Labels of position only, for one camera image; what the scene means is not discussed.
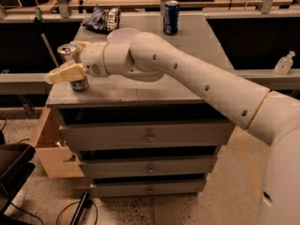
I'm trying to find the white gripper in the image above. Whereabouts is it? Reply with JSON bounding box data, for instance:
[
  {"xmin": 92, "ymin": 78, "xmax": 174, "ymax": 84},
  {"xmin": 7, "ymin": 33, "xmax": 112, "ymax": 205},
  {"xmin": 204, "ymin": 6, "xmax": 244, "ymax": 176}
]
[{"xmin": 44, "ymin": 40, "xmax": 109, "ymax": 84}]

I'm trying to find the silver blue redbull can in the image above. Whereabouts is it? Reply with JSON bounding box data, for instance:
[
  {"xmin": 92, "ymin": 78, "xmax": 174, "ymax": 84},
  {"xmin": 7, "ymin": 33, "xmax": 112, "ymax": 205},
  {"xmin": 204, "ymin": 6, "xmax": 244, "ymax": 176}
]
[{"xmin": 57, "ymin": 44, "xmax": 89, "ymax": 91}]

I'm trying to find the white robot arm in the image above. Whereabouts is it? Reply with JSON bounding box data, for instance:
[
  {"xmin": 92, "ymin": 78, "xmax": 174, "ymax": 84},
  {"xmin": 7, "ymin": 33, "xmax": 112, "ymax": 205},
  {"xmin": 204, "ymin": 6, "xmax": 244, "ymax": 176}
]
[{"xmin": 45, "ymin": 28, "xmax": 300, "ymax": 225}]

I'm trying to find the blue pepsi can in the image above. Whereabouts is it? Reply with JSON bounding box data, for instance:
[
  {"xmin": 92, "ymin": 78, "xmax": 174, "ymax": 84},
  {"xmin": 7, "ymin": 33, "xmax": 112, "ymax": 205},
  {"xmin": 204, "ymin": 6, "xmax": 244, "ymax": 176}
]
[{"xmin": 163, "ymin": 0, "xmax": 180, "ymax": 36}]

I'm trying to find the blue chip bag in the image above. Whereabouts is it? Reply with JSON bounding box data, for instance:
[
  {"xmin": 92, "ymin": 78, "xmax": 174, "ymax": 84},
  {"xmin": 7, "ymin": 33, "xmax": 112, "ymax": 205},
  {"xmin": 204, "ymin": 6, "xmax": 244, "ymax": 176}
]
[{"xmin": 82, "ymin": 6, "xmax": 121, "ymax": 32}]

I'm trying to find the white ceramic bowl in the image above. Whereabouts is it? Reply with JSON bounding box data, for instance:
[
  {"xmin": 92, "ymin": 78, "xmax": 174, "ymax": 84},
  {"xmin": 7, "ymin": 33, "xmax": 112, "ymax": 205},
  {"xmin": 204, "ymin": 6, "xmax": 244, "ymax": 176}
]
[{"xmin": 107, "ymin": 28, "xmax": 140, "ymax": 44}]

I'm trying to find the grey drawer cabinet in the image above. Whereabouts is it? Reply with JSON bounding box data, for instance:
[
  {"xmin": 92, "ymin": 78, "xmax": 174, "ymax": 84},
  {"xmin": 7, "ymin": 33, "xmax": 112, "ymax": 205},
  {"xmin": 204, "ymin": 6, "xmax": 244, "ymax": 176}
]
[{"xmin": 45, "ymin": 13, "xmax": 249, "ymax": 200}]

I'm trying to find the wooden box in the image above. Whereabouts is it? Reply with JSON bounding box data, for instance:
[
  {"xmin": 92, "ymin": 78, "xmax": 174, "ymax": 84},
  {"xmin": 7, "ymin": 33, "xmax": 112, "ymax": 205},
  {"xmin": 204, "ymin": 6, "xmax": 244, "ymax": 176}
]
[{"xmin": 30, "ymin": 107, "xmax": 83, "ymax": 178}]

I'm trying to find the grey middle drawer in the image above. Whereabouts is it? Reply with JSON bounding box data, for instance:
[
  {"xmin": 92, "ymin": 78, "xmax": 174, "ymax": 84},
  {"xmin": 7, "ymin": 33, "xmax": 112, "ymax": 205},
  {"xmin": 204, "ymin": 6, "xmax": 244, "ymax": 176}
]
[{"xmin": 80, "ymin": 157, "xmax": 217, "ymax": 179}]

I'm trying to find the grey drawer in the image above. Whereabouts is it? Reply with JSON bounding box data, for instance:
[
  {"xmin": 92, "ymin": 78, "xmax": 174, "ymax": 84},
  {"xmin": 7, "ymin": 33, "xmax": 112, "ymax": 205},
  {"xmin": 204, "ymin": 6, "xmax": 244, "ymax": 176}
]
[
  {"xmin": 90, "ymin": 179, "xmax": 205, "ymax": 198},
  {"xmin": 60, "ymin": 121, "xmax": 234, "ymax": 151},
  {"xmin": 80, "ymin": 157, "xmax": 217, "ymax": 179}
]

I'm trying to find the grey bottom drawer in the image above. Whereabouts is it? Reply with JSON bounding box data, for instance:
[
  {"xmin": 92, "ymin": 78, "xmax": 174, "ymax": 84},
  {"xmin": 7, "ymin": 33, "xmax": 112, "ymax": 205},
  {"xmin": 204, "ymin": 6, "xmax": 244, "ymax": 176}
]
[{"xmin": 90, "ymin": 179, "xmax": 205, "ymax": 198}]

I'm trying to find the grey top drawer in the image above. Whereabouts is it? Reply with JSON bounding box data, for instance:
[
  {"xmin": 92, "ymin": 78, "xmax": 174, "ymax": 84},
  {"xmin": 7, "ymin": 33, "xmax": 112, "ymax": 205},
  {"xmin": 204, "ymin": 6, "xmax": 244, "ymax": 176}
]
[{"xmin": 60, "ymin": 121, "xmax": 234, "ymax": 151}]

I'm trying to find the clear sanitizer bottle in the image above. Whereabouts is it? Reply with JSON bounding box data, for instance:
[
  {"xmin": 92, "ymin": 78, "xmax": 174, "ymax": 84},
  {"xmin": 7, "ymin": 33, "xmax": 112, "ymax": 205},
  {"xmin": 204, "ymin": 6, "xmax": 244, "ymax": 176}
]
[{"xmin": 275, "ymin": 51, "xmax": 295, "ymax": 75}]

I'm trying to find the black floor cable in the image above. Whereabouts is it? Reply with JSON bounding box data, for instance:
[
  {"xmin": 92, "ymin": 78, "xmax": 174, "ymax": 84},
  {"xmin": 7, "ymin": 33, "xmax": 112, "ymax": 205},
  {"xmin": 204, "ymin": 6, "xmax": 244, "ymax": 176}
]
[{"xmin": 55, "ymin": 191, "xmax": 99, "ymax": 225}]

